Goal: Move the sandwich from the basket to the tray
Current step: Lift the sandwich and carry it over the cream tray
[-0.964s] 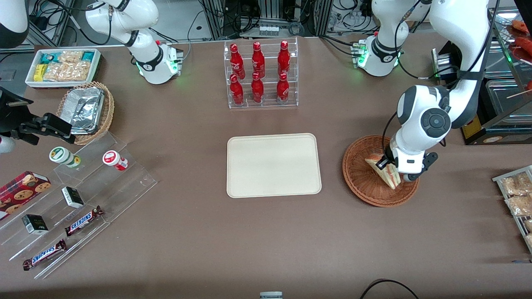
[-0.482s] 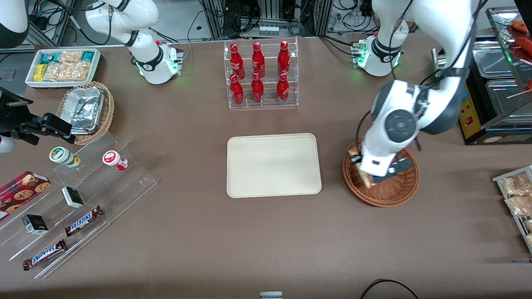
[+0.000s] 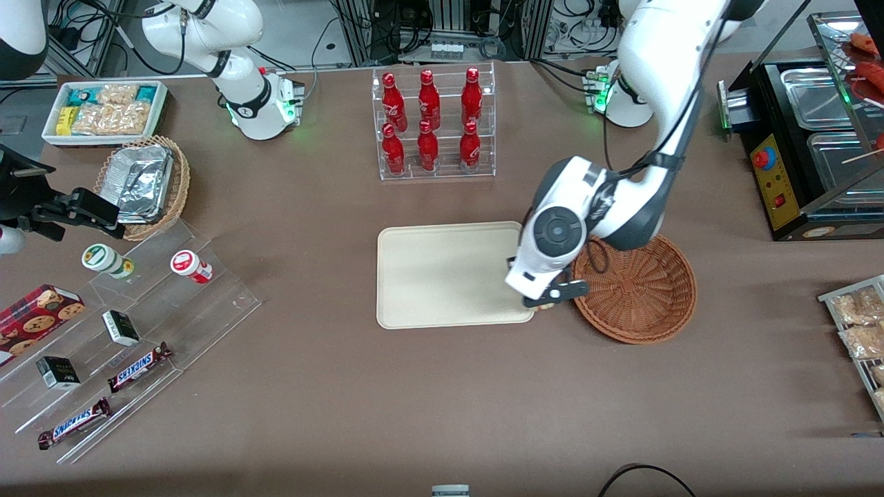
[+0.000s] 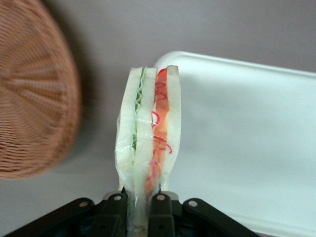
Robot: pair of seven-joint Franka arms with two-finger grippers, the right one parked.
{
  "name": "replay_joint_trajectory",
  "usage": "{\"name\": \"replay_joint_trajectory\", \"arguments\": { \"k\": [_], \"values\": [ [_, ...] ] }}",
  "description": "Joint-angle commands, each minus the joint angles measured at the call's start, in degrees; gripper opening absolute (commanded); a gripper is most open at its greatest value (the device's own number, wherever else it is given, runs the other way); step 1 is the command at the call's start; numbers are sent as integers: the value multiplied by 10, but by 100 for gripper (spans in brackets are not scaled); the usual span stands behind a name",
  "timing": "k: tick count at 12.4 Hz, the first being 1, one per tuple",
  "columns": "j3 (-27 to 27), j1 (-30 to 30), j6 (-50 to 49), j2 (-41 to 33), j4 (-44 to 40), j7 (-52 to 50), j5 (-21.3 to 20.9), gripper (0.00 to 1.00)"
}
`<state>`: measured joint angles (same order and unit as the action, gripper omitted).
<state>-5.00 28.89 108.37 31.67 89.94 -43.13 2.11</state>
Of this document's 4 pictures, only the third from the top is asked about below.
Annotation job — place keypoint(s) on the aluminium foil tray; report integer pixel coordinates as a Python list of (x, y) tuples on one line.
[(141, 183)]

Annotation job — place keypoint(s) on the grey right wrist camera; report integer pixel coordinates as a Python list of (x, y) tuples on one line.
[(10, 240)]

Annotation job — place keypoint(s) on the small grey device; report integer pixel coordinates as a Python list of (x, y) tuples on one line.
[(450, 491)]

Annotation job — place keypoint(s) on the clear acrylic stepped stand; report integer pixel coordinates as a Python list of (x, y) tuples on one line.
[(207, 304)]

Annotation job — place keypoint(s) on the steel warmer pan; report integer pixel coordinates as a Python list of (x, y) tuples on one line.
[(815, 96), (839, 162)]

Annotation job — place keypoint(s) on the red lid white cup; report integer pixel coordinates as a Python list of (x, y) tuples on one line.
[(186, 264)]

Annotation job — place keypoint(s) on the small black box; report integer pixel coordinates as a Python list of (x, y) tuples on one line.
[(121, 328), (59, 373)]

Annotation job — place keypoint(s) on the clear acrylic bottle rack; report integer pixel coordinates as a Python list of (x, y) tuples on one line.
[(447, 174)]

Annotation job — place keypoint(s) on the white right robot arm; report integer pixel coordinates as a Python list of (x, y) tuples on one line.
[(242, 103)]

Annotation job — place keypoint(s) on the tan wicker basket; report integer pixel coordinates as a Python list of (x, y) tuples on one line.
[(181, 186)]

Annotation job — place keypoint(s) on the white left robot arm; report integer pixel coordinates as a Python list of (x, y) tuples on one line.
[(656, 55)]

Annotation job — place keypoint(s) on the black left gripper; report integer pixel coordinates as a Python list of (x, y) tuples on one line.
[(510, 261)]

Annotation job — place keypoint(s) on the brown Snickers bar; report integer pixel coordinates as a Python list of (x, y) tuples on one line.
[(74, 422), (138, 367)]

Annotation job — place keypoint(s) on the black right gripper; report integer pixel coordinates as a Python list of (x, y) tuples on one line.
[(18, 195)]

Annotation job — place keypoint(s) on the yellow snack packet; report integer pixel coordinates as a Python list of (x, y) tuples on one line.
[(64, 121)]

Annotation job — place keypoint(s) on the black food warmer machine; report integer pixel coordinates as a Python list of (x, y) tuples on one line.
[(777, 186)]

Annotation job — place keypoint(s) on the red cola bottle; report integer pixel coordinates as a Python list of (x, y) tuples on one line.
[(429, 100), (393, 152), (427, 148), (469, 146), (394, 103), (472, 96)]

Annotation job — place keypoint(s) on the triangular sandwich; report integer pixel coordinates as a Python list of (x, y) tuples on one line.
[(545, 306)]

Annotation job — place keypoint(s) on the white rectangular snack bin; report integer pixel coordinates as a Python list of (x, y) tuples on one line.
[(163, 103)]

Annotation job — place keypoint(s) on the red cookie box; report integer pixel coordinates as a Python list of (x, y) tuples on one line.
[(38, 317)]

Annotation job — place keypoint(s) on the green lid white cup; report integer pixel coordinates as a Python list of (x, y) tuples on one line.
[(100, 257)]

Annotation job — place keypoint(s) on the red sausage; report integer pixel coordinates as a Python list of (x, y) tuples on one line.
[(871, 77), (867, 43)]

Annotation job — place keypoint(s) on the beige rectangular tray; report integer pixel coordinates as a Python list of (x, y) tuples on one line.
[(442, 276)]

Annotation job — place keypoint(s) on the teal snack packet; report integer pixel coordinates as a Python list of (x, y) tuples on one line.
[(78, 96), (146, 93)]

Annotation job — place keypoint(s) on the brown round wicker basket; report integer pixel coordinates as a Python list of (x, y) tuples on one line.
[(642, 297)]

